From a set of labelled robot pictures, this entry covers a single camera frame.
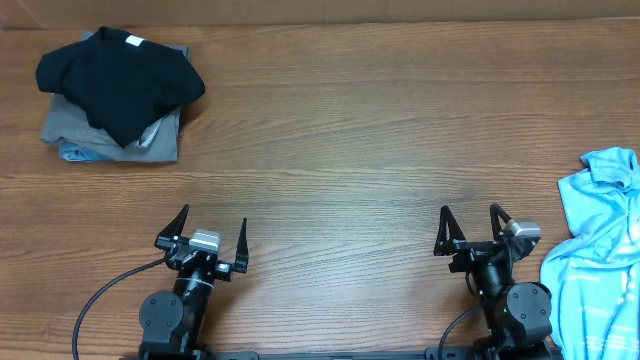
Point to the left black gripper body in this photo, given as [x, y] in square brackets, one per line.
[223, 271]

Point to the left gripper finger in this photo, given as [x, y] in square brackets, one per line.
[242, 253]
[175, 227]

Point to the light blue printed t-shirt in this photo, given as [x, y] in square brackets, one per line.
[594, 275]

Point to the grey folded t-shirt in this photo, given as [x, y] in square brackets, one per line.
[66, 126]

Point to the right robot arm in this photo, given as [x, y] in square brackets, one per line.
[517, 314]

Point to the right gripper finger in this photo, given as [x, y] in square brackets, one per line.
[498, 217]
[450, 237]

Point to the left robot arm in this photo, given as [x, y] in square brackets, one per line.
[172, 321]

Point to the black folded t-shirt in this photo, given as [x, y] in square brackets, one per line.
[123, 82]

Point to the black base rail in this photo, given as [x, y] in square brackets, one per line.
[430, 353]

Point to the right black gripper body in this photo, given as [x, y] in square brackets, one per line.
[478, 247]

